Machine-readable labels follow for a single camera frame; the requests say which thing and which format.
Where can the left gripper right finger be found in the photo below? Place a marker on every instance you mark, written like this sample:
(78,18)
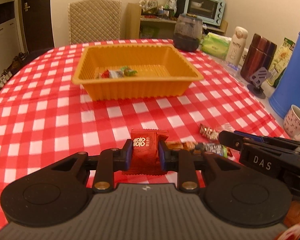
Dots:
(180,161)

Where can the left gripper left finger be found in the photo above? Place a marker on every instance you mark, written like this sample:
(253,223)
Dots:
(110,161)

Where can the green edged snack bag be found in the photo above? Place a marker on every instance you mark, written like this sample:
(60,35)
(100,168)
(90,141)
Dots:
(198,148)

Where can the red square snack packet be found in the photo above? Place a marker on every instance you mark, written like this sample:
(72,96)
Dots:
(145,157)

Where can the dark red candy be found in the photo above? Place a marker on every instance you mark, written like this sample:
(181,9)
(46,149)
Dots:
(208,133)

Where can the red long snack packet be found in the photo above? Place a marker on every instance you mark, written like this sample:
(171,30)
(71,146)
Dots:
(112,74)

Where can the green candy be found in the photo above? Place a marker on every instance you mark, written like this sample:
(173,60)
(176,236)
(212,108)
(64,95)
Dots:
(128,72)

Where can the person's right hand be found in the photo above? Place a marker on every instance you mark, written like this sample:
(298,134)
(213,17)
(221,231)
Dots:
(293,216)

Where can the white patterned mug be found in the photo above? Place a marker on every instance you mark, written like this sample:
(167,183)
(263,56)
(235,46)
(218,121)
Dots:
(291,123)

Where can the blue plastic jug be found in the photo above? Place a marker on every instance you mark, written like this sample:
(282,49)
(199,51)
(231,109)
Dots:
(287,92)

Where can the red white checkered tablecloth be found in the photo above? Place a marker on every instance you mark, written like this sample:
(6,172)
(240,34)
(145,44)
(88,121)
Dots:
(44,117)

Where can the grey phone stand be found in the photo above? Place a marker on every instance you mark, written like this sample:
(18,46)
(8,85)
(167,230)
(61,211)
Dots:
(256,81)

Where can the orange plastic tray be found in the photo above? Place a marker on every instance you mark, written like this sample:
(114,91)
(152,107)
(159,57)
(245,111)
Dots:
(162,71)

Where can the sunflower print package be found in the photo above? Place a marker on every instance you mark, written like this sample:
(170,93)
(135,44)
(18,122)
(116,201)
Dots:
(280,61)

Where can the blue white small box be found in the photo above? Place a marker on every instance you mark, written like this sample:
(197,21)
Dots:
(231,69)

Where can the brown metallic thermos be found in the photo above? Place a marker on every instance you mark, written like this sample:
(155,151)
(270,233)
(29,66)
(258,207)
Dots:
(260,54)

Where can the white miffy bottle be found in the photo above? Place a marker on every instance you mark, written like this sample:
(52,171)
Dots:
(237,45)

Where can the green tissue pack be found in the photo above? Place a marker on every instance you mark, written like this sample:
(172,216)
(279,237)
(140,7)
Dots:
(215,45)

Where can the dark glass jar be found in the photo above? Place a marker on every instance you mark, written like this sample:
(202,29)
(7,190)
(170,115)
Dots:
(187,33)

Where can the wooden shelf unit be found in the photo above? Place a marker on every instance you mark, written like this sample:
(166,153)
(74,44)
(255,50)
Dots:
(139,26)

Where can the quilted beige chair back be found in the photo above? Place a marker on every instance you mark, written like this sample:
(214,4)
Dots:
(94,21)

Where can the light blue toaster oven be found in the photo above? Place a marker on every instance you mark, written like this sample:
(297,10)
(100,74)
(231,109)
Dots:
(209,11)

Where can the orange lid snack jar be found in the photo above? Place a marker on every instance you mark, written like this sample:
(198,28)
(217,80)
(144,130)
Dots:
(148,7)

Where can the dark wooden door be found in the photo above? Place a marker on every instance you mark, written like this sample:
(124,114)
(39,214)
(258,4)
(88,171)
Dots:
(37,25)

